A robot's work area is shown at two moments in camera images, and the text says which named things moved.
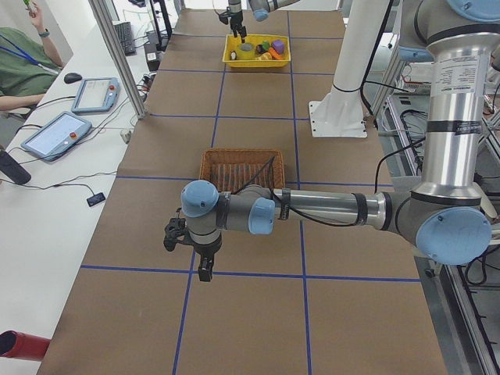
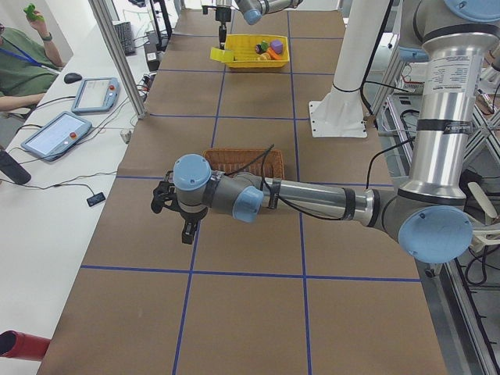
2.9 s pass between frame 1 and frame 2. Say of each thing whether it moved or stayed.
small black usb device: stayed
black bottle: stayed
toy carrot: stayed
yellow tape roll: moved
